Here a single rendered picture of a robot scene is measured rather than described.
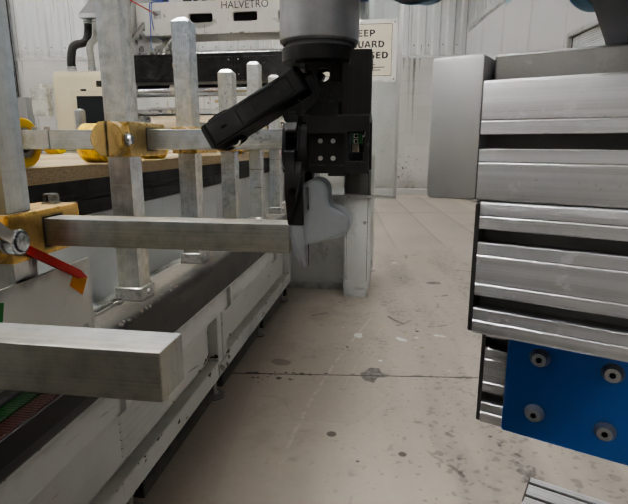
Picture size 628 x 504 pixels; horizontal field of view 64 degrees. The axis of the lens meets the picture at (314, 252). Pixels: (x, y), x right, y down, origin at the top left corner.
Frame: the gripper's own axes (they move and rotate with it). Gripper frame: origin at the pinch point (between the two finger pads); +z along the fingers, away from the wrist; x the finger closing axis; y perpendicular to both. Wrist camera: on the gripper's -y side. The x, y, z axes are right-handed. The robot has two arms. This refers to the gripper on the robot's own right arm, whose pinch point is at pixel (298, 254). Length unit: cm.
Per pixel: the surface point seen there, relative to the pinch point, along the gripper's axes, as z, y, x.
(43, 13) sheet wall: -238, -611, 826
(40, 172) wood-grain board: -7, -48, 26
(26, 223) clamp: -3.2, -27.8, -4.0
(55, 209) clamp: -4.1, -27.8, 0.7
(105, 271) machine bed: 15, -50, 46
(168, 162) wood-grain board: -7, -48, 75
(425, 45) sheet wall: -181, 61, 903
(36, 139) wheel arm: -12, -46, 23
